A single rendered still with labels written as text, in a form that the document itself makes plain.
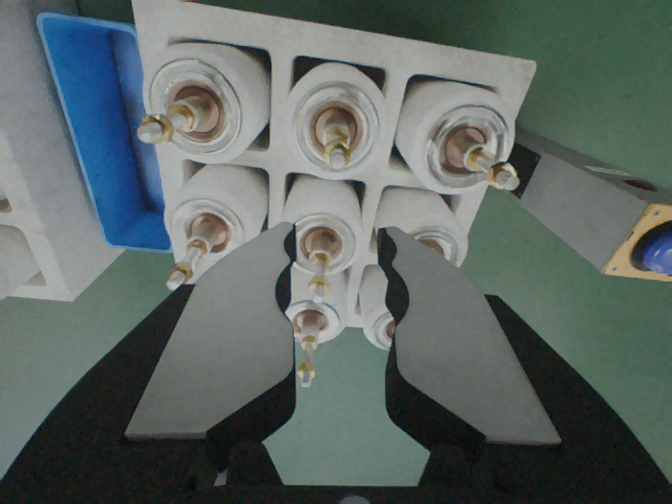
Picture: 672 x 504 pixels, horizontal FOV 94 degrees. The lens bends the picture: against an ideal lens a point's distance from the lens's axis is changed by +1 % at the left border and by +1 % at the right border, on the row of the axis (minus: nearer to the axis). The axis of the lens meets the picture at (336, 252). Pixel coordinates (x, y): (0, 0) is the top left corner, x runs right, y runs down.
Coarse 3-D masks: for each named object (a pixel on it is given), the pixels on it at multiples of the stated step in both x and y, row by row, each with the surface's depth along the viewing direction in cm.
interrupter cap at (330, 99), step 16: (304, 96) 26; (320, 96) 26; (336, 96) 26; (352, 96) 26; (304, 112) 26; (320, 112) 26; (336, 112) 27; (352, 112) 26; (368, 112) 26; (304, 128) 27; (320, 128) 27; (352, 128) 27; (368, 128) 27; (304, 144) 28; (320, 144) 28; (352, 144) 28; (368, 144) 28; (320, 160) 29; (352, 160) 29
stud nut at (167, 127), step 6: (150, 114) 20; (156, 114) 20; (162, 114) 20; (144, 120) 20; (150, 120) 20; (156, 120) 20; (162, 120) 20; (168, 120) 20; (162, 126) 20; (168, 126) 20; (168, 132) 20; (162, 138) 20; (168, 138) 20
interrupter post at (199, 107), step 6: (192, 96) 26; (180, 102) 23; (186, 102) 23; (192, 102) 24; (198, 102) 25; (204, 102) 26; (192, 108) 24; (198, 108) 24; (204, 108) 25; (198, 114) 24; (204, 114) 25; (210, 114) 27; (198, 120) 24; (204, 120) 26; (198, 126) 25
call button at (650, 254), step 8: (664, 232) 26; (656, 240) 26; (664, 240) 25; (648, 248) 27; (656, 248) 26; (664, 248) 25; (648, 256) 26; (656, 256) 26; (664, 256) 26; (648, 264) 27; (656, 264) 26; (664, 264) 26; (656, 272) 27; (664, 272) 26
